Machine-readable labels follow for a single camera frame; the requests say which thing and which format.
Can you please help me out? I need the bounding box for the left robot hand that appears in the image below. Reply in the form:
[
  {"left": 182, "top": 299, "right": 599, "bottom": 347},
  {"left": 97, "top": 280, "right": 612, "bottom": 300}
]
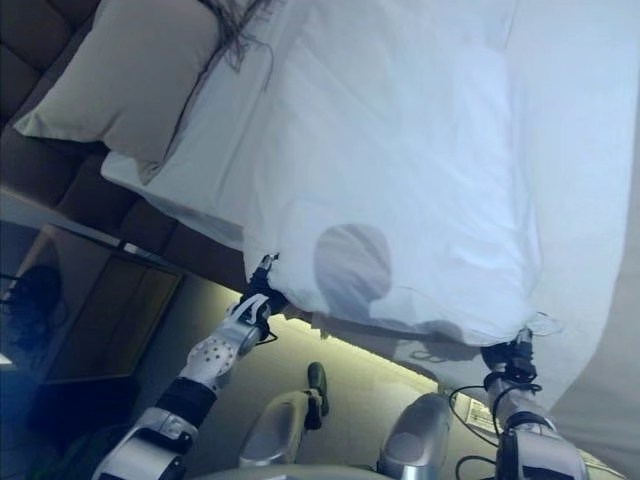
[{"left": 247, "top": 252, "right": 291, "bottom": 314}]

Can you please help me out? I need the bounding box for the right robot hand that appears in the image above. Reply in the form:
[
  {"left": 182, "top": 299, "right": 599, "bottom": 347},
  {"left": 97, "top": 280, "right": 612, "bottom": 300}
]
[{"left": 481, "top": 325, "right": 540, "bottom": 385}]

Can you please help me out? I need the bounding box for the white duvet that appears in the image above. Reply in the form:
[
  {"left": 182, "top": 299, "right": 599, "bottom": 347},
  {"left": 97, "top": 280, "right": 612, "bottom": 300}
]
[{"left": 239, "top": 0, "right": 640, "bottom": 351}]

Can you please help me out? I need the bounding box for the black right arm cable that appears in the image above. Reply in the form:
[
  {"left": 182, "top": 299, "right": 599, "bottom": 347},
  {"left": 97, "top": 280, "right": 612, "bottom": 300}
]
[{"left": 448, "top": 367, "right": 544, "bottom": 431}]

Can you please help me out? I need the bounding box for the wooden nightstand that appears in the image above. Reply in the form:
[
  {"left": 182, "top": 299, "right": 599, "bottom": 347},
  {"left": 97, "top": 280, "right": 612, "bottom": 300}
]
[{"left": 0, "top": 222, "right": 186, "bottom": 386}]

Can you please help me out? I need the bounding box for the fringed macrame cushion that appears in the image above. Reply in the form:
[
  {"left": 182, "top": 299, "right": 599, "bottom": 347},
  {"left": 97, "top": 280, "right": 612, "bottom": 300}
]
[{"left": 199, "top": 0, "right": 276, "bottom": 91}]

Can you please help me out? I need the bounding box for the silver robot leg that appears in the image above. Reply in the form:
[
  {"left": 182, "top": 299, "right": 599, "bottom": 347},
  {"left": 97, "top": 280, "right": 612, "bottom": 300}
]
[
  {"left": 377, "top": 392, "right": 454, "bottom": 480},
  {"left": 239, "top": 362, "right": 331, "bottom": 480}
]

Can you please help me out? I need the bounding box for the printed white paper sheet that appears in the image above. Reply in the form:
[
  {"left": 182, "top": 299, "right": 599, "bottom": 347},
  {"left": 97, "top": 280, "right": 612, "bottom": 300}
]
[{"left": 454, "top": 392, "right": 501, "bottom": 431}]

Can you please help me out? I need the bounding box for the beige textured bedspread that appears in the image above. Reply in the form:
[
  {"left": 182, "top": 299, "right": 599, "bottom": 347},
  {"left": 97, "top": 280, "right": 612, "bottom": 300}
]
[{"left": 544, "top": 214, "right": 640, "bottom": 416}]

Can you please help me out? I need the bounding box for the silver right robot leg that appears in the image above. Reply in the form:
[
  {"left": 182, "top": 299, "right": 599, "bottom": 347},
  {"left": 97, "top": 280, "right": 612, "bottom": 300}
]
[{"left": 377, "top": 392, "right": 454, "bottom": 480}]

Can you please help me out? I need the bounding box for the large beige pillow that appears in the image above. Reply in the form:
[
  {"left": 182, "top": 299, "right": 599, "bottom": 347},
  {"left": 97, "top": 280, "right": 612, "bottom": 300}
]
[{"left": 12, "top": 0, "right": 224, "bottom": 186}]

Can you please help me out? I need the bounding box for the silver left robot leg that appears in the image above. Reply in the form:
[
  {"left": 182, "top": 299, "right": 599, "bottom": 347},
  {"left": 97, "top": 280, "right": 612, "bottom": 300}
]
[{"left": 239, "top": 362, "right": 331, "bottom": 480}]

